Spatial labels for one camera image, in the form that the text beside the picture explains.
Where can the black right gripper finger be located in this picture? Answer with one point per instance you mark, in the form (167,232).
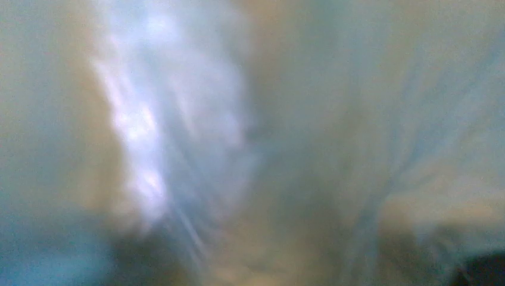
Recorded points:
(483,270)

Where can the blue plastic trash bag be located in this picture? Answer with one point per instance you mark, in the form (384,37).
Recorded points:
(250,142)

